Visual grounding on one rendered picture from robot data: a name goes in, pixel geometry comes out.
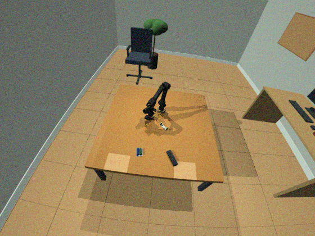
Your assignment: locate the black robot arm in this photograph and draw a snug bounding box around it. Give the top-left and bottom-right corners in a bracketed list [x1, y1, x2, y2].
[143, 82, 171, 114]

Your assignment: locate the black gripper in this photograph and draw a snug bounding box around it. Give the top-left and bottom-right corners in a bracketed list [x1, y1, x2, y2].
[145, 108, 156, 120]

